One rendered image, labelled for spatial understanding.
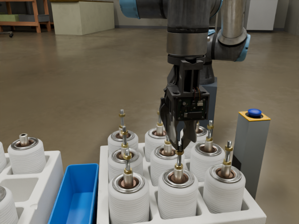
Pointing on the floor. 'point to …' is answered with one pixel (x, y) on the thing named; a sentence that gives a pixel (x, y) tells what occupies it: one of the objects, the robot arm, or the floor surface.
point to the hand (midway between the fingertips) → (179, 142)
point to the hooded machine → (260, 15)
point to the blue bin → (77, 196)
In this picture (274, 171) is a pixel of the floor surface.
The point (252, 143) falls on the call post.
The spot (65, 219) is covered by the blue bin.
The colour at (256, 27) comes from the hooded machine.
